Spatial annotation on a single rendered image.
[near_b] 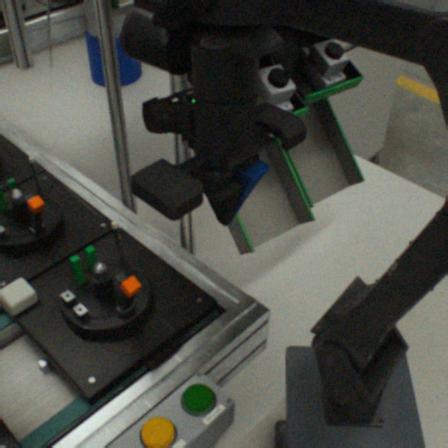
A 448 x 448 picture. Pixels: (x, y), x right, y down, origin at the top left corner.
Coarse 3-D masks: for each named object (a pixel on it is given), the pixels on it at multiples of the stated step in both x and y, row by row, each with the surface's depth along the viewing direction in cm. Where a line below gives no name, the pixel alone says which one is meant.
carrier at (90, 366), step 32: (96, 256) 81; (128, 256) 89; (32, 288) 81; (64, 288) 81; (96, 288) 78; (160, 288) 83; (192, 288) 83; (32, 320) 78; (64, 320) 78; (96, 320) 76; (128, 320) 76; (160, 320) 79; (192, 320) 79; (64, 352) 74; (96, 352) 74; (128, 352) 74; (96, 384) 70
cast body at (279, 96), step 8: (264, 72) 74; (272, 72) 73; (280, 72) 73; (264, 80) 73; (272, 80) 72; (280, 80) 72; (288, 80) 73; (264, 88) 73; (272, 88) 72; (280, 88) 73; (288, 88) 73; (264, 96) 74; (272, 96) 73; (280, 96) 74; (288, 96) 75; (280, 104) 76; (288, 104) 76
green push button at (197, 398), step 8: (200, 384) 70; (184, 392) 69; (192, 392) 69; (200, 392) 69; (208, 392) 69; (184, 400) 69; (192, 400) 68; (200, 400) 68; (208, 400) 68; (192, 408) 68; (200, 408) 68; (208, 408) 68
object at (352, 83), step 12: (276, 24) 90; (288, 36) 89; (300, 36) 90; (312, 36) 91; (288, 48) 88; (300, 48) 89; (276, 60) 83; (288, 60) 86; (300, 60) 87; (288, 72) 85; (300, 72) 86; (348, 72) 88; (300, 84) 84; (348, 84) 85; (300, 96) 81; (312, 96) 81; (324, 96) 84
